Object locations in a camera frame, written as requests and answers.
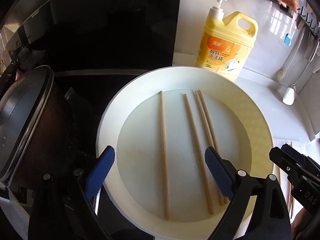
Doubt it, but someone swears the black pot with lid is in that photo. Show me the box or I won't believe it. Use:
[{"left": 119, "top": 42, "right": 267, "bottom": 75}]
[{"left": 1, "top": 65, "right": 54, "bottom": 187}]

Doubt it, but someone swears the person's right hand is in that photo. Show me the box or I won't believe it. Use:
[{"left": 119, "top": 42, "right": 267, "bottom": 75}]
[{"left": 291, "top": 208, "right": 320, "bottom": 240}]

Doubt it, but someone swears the black wall utensil rack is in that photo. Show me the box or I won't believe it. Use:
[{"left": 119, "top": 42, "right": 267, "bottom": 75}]
[{"left": 270, "top": 0, "right": 319, "bottom": 38}]

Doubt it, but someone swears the wooden chopstick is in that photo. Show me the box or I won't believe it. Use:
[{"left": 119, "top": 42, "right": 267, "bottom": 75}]
[
  {"left": 196, "top": 90, "right": 229, "bottom": 205},
  {"left": 193, "top": 91, "right": 212, "bottom": 146},
  {"left": 287, "top": 141, "right": 295, "bottom": 219},
  {"left": 183, "top": 94, "right": 214, "bottom": 215},
  {"left": 159, "top": 91, "right": 170, "bottom": 220}
]

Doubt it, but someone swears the white cutting board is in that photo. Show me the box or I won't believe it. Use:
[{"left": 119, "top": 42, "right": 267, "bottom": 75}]
[{"left": 235, "top": 137, "right": 320, "bottom": 240}]

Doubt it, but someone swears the yellow dish soap bottle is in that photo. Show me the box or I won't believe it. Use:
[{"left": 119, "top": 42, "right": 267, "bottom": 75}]
[{"left": 194, "top": 0, "right": 258, "bottom": 81}]

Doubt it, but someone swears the white round basin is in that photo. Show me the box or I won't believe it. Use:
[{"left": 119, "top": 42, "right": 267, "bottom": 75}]
[{"left": 96, "top": 67, "right": 273, "bottom": 239}]

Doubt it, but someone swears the blue silicone brush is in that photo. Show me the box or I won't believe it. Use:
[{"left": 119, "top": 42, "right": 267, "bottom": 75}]
[{"left": 284, "top": 33, "right": 292, "bottom": 46}]

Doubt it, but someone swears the metal spatula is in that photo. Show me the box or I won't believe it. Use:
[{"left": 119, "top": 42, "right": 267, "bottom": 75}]
[{"left": 283, "top": 37, "right": 319, "bottom": 106}]

